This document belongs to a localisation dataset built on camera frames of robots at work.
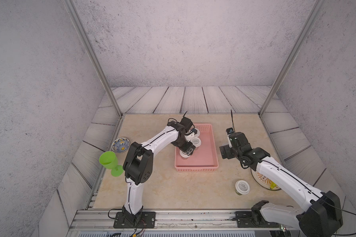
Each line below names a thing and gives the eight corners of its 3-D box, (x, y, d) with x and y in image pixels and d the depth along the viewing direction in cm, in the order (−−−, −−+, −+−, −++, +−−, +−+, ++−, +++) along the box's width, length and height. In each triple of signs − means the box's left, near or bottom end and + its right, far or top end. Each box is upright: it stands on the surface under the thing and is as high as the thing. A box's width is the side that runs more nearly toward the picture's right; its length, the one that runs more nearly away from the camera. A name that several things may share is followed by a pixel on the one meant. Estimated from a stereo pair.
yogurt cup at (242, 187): (234, 197, 82) (237, 192, 76) (231, 184, 86) (234, 179, 81) (246, 197, 82) (251, 192, 76) (243, 184, 86) (247, 179, 81)
